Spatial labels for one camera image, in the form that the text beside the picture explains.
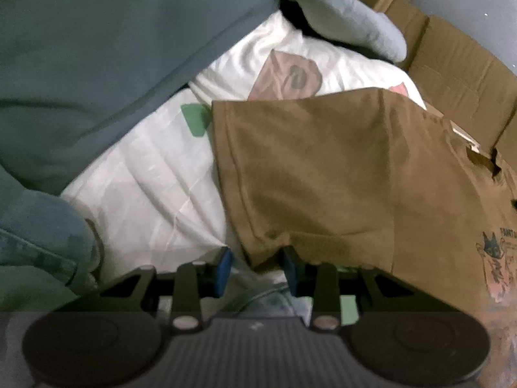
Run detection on brown printed t-shirt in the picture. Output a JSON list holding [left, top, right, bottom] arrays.
[[211, 88, 517, 332]]

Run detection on grey neck pillow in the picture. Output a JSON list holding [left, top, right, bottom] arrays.
[[270, 0, 406, 63]]

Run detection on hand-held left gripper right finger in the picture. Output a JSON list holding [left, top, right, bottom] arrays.
[[285, 247, 413, 330]]

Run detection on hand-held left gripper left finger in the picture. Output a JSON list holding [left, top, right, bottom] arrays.
[[101, 248, 233, 330]]

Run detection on light blue jeans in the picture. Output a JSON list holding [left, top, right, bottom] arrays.
[[0, 166, 313, 320]]

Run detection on flattened cardboard box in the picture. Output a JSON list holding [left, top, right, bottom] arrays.
[[327, 0, 517, 162]]

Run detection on bear print blanket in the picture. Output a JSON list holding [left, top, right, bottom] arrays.
[[60, 10, 429, 316]]

